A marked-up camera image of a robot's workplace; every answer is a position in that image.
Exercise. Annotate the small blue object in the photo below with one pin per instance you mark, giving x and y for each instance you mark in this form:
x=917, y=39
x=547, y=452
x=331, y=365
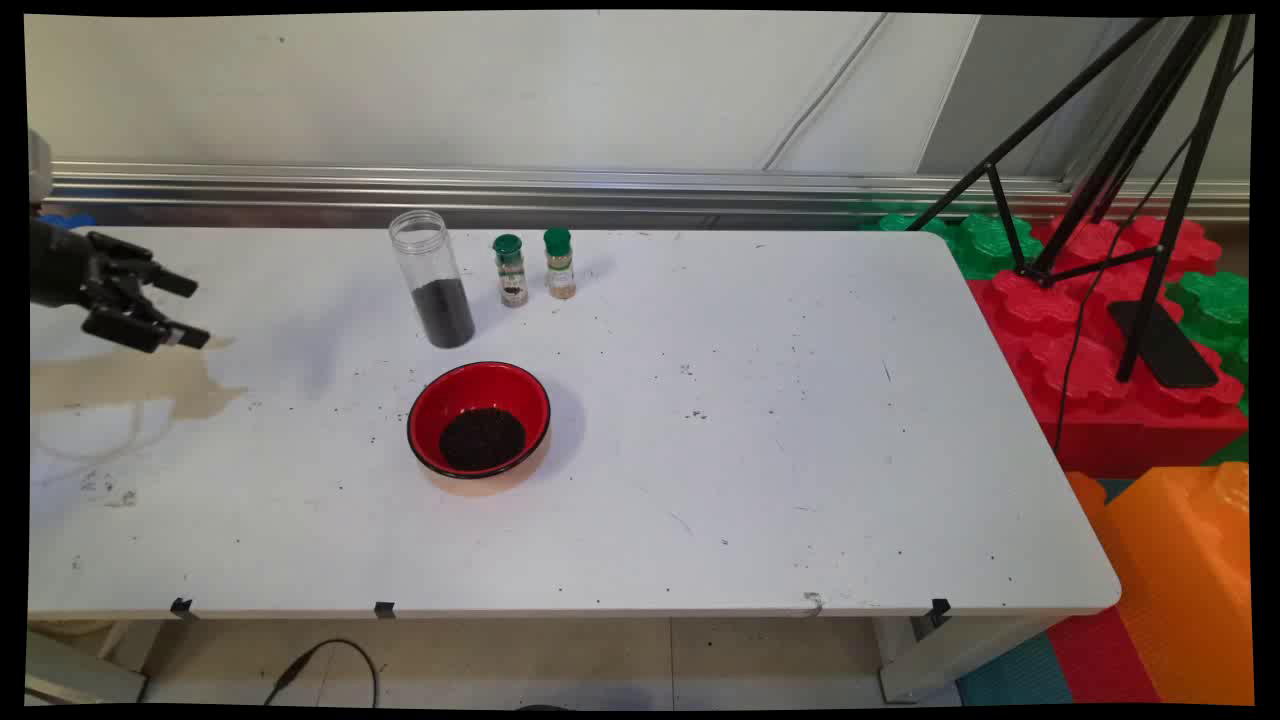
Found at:
x=68, y=221

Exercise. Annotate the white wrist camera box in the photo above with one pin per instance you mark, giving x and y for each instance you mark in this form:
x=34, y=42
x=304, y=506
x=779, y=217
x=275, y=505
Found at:
x=38, y=170

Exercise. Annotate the black flat slab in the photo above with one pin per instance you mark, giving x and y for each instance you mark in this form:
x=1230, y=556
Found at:
x=1165, y=350

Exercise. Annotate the red floor mat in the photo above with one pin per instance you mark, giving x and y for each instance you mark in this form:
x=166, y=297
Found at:
x=1100, y=660

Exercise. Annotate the green-capped dark spice bottle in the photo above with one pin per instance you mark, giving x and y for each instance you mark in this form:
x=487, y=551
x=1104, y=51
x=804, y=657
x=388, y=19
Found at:
x=512, y=285

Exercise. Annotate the aluminium rail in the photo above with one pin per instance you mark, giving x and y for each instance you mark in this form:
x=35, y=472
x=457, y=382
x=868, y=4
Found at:
x=600, y=190

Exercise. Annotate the red bowl with black rim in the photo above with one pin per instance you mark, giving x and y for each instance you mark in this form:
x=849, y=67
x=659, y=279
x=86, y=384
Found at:
x=440, y=395

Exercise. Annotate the white table frame bar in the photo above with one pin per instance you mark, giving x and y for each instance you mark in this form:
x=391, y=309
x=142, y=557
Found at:
x=70, y=675

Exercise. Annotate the green foam brick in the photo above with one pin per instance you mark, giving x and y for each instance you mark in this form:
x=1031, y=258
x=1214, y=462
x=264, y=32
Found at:
x=985, y=245
x=1215, y=305

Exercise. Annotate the teal floor mat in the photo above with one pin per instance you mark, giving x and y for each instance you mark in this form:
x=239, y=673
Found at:
x=1020, y=680

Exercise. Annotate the red foam brick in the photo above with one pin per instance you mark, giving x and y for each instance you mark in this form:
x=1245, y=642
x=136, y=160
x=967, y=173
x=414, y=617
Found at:
x=1100, y=430

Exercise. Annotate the clear jar with black seeds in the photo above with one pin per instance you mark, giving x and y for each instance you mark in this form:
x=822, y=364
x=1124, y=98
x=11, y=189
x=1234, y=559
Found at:
x=442, y=312

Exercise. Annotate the white table leg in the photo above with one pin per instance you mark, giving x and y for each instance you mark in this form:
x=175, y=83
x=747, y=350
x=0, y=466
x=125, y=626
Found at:
x=930, y=665

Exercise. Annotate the orange foam brick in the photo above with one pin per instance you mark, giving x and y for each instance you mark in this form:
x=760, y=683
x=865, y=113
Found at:
x=1180, y=580

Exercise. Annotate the green-capped tan spice bottle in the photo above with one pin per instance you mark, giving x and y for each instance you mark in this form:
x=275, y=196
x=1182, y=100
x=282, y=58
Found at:
x=560, y=272

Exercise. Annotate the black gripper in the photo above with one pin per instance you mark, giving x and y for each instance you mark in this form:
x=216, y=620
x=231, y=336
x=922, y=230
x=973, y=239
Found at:
x=60, y=262

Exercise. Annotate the black seeds pile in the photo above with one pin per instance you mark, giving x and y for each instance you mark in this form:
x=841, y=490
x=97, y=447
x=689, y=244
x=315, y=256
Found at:
x=482, y=440

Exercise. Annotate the large black tripod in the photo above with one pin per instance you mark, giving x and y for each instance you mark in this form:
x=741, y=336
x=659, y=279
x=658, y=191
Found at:
x=1161, y=258

